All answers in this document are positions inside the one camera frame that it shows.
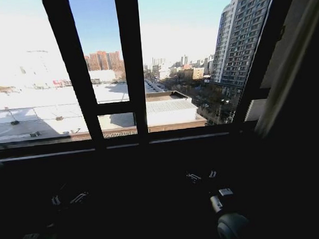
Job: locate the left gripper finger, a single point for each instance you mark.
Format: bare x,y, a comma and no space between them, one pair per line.
55,200
79,197

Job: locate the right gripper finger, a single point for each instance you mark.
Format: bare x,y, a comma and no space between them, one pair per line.
194,177
212,174

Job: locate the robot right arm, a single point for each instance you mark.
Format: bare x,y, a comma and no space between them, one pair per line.
233,229

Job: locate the window sill ledge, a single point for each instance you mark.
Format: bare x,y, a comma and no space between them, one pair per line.
68,152

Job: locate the brown building with ribbed roof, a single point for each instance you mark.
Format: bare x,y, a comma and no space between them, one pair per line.
170,110

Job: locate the low white flat-roof building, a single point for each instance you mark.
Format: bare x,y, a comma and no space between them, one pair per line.
38,106

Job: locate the tall grey apartment tower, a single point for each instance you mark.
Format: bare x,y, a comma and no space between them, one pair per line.
239,42

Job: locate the red brick apartment blocks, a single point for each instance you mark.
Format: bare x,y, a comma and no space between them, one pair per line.
102,60

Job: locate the dark window frame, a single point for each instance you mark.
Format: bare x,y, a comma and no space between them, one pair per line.
131,72

